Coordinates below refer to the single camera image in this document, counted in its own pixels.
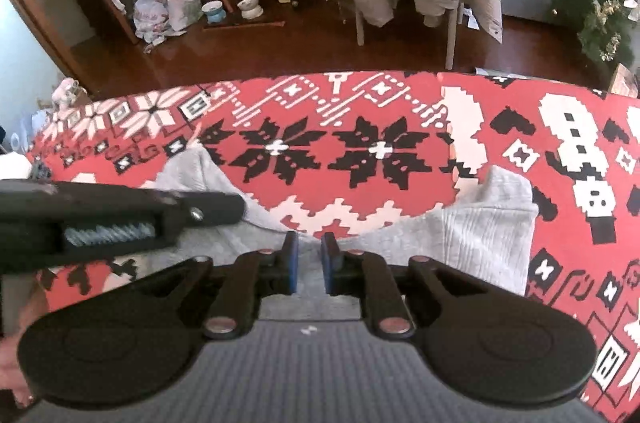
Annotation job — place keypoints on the white chair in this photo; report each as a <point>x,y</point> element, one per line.
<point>451,38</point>

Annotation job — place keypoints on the person's left hand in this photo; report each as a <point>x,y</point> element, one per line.
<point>11,373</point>

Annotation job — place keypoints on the small Christmas tree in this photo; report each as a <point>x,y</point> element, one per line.
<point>605,13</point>

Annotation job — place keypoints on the white plastic bag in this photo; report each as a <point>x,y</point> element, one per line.
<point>184,10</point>
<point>150,15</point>

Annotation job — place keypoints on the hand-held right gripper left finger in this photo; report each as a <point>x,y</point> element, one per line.
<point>291,263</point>

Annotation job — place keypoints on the folded white cloth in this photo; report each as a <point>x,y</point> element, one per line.
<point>12,165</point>

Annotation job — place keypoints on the pale blue plastic bag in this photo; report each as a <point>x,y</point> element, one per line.
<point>30,130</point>

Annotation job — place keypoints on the blue ceramic pot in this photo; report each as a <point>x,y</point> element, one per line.
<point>215,12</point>

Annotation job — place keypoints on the pale cloth bundle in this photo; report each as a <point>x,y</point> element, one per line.
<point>70,92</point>

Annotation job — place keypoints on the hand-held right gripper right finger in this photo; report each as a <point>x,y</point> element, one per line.
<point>327,263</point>

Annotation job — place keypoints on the red patterned blanket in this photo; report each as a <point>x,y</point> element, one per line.
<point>350,113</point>

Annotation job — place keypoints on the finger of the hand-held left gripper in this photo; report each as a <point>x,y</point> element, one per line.
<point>215,209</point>

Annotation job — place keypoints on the wooden door frame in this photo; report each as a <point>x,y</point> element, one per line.
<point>45,28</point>

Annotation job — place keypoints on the white ceramic pot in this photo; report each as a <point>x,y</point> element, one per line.
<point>250,8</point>

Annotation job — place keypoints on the grey t-shirt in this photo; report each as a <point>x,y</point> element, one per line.
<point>475,233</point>

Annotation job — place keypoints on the wooden stick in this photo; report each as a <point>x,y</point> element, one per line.
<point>245,25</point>

